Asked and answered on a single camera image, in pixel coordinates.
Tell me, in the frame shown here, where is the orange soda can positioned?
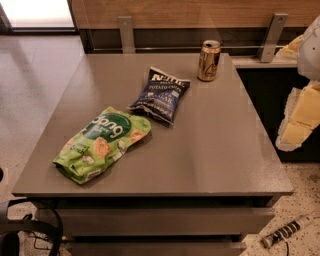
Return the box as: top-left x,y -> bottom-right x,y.
197,40 -> 221,82

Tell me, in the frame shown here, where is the white power strip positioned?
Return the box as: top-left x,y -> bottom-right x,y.
261,215 -> 314,249

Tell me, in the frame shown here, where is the green rice chip bag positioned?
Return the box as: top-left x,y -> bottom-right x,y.
53,107 -> 151,184

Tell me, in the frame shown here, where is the grey table drawer unit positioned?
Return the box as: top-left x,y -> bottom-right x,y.
34,196 -> 282,256

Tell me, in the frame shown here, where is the right metal bracket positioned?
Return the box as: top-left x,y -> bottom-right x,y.
257,13 -> 288,63

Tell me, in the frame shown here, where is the black chair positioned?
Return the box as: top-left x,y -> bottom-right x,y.
0,198 -> 63,256

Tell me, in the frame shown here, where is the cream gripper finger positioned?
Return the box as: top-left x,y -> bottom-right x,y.
276,36 -> 302,61
276,81 -> 320,152

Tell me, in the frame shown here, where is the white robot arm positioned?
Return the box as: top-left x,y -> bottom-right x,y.
276,16 -> 320,152

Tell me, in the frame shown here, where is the metal bracket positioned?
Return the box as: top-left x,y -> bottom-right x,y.
257,13 -> 288,63
118,16 -> 136,54

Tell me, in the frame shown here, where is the blue potato chip bag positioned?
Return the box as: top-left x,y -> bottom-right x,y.
128,66 -> 191,124

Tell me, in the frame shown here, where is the left metal bracket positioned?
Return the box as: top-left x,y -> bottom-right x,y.
118,16 -> 136,54

